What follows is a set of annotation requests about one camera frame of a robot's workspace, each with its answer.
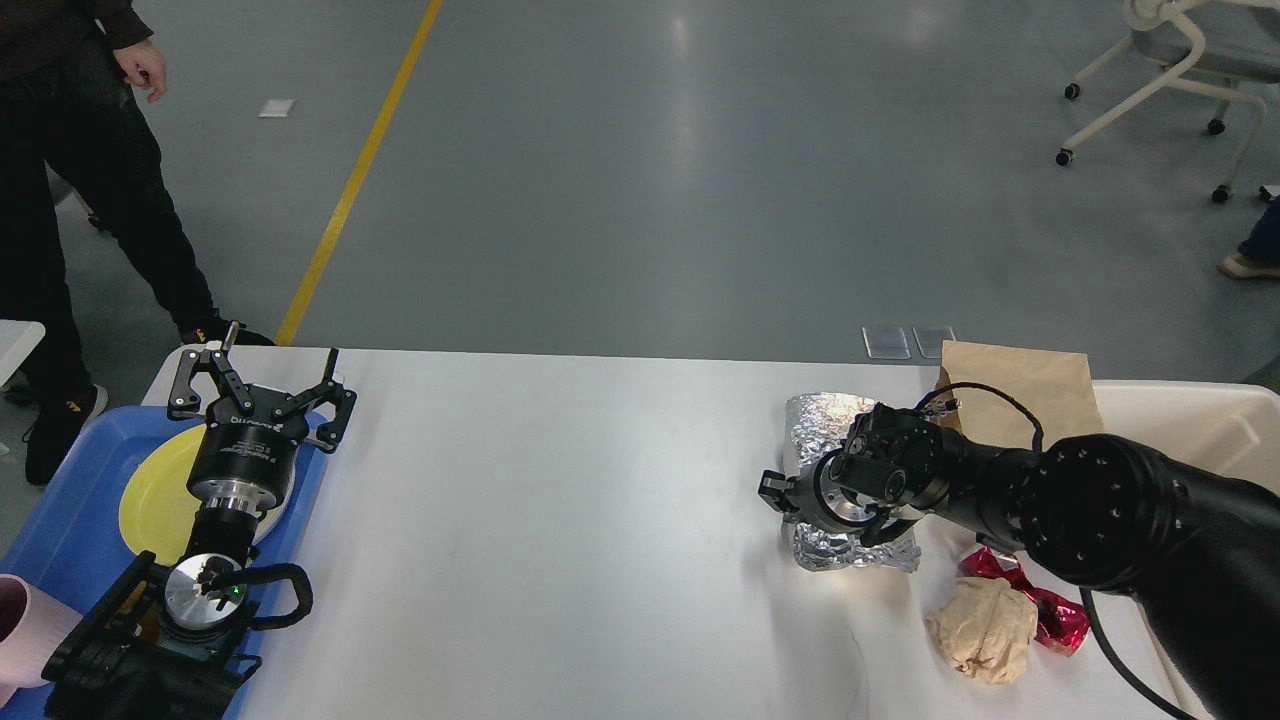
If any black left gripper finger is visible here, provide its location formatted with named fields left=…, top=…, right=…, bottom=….
left=166, top=322, right=257, bottom=425
left=268, top=348, right=358, bottom=454

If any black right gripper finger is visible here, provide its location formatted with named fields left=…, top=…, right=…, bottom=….
left=756, top=470, right=800, bottom=515
left=858, top=512, right=925, bottom=548

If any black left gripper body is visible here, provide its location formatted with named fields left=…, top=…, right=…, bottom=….
left=187, top=416, right=308, bottom=516

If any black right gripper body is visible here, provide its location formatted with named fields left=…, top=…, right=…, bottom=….
left=796, top=450, right=878, bottom=529

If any foil bag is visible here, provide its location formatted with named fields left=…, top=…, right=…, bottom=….
left=781, top=392, right=922, bottom=573

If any yellow plastic plate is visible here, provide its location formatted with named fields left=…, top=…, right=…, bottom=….
left=118, top=425, right=205, bottom=566

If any dark green mug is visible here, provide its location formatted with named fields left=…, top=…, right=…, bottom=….
left=160, top=635, right=239, bottom=667

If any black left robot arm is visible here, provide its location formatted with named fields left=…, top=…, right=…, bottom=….
left=42, top=323, right=357, bottom=719

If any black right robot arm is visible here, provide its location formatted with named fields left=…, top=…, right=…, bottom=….
left=758, top=387, right=1279, bottom=719

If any pink plate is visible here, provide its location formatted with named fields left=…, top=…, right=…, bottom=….
left=253, top=468, right=297, bottom=546

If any crumpled brown paper ball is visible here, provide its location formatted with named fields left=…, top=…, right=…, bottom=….
left=924, top=577, right=1038, bottom=685

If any clear floor plate left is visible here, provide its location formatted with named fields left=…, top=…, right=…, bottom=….
left=861, top=325, right=913, bottom=361

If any clear floor plate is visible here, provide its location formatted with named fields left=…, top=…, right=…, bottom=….
left=911, top=325, right=956, bottom=360
left=861, top=325, right=913, bottom=361

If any blue plastic tray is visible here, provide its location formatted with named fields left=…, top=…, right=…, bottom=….
left=1, top=406, right=330, bottom=719

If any white side table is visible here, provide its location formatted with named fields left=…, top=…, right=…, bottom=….
left=0, top=319, right=45, bottom=386

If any clear floor plate right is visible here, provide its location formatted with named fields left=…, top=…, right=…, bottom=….
left=911, top=325, right=956, bottom=360

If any red foil wrapper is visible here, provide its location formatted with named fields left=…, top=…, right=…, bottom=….
left=957, top=546, right=1091, bottom=657

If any small brown paper bag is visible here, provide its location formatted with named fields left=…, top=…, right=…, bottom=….
left=937, top=340, right=1105, bottom=448

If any pink ribbed cup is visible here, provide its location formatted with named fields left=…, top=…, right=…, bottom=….
left=1, top=574, right=83, bottom=706

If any person in black clothes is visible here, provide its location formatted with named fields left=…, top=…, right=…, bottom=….
left=0, top=0, right=276, bottom=487

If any white floor tag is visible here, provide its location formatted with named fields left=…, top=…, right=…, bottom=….
left=257, top=97, right=296, bottom=119

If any beige plastic bin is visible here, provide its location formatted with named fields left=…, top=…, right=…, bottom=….
left=1094, top=380, right=1279, bottom=719

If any person at right edge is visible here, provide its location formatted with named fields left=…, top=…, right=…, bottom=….
left=1219, top=199, right=1279, bottom=281

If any white office chair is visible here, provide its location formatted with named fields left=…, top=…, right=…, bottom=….
left=1055, top=1, right=1279, bottom=204

